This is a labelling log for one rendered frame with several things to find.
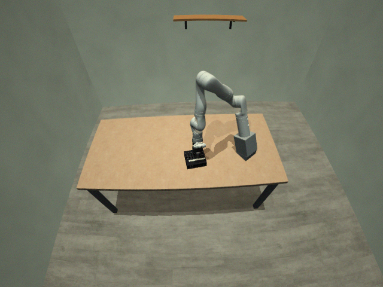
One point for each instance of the black lighting desk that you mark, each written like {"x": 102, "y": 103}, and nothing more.
{"x": 193, "y": 161}

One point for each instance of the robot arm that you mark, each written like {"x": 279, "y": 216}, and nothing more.
{"x": 208, "y": 82}

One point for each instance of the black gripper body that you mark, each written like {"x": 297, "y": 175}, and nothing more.
{"x": 197, "y": 144}

